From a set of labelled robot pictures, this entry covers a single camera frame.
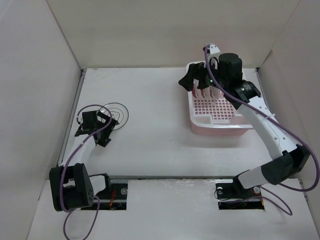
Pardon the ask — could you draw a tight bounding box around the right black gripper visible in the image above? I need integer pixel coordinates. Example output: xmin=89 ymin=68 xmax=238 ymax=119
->
xmin=178 ymin=58 xmax=228 ymax=92

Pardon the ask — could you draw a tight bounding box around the orange sunburst plate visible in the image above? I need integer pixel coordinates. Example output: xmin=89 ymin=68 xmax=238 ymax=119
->
xmin=192 ymin=79 xmax=202 ymax=100

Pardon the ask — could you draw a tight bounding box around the green red rimmed plate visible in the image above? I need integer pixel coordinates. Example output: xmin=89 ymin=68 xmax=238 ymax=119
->
xmin=201 ymin=87 xmax=211 ymax=99

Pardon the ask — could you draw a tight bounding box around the flower emblem plate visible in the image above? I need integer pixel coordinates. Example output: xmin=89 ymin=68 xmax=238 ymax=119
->
xmin=99 ymin=102 xmax=129 ymax=131

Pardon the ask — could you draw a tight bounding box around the partly hidden orange plate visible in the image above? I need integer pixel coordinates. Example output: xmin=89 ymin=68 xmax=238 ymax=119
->
xmin=209 ymin=86 xmax=222 ymax=100

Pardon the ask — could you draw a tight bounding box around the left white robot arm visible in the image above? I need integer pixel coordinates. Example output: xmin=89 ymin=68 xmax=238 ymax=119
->
xmin=49 ymin=108 xmax=119 ymax=213

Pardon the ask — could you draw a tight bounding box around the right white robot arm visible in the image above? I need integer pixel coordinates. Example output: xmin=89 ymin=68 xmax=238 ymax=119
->
xmin=178 ymin=53 xmax=311 ymax=197

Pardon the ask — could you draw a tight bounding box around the pink white dish rack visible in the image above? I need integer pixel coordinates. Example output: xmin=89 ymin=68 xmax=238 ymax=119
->
xmin=185 ymin=60 xmax=260 ymax=137

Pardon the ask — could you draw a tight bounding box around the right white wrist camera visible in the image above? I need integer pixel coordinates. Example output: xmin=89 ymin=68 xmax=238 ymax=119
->
xmin=203 ymin=43 xmax=221 ymax=60

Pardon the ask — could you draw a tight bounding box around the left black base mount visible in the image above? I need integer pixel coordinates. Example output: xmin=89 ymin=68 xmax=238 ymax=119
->
xmin=97 ymin=182 xmax=128 ymax=211

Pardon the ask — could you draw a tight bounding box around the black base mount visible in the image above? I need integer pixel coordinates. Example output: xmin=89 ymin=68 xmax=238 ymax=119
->
xmin=97 ymin=182 xmax=128 ymax=211
xmin=214 ymin=182 xmax=265 ymax=210

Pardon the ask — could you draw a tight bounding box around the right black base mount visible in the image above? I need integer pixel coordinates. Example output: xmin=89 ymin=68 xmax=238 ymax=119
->
xmin=214 ymin=182 xmax=265 ymax=210

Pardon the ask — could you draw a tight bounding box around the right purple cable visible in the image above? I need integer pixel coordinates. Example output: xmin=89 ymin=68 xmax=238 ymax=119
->
xmin=201 ymin=44 xmax=320 ymax=216

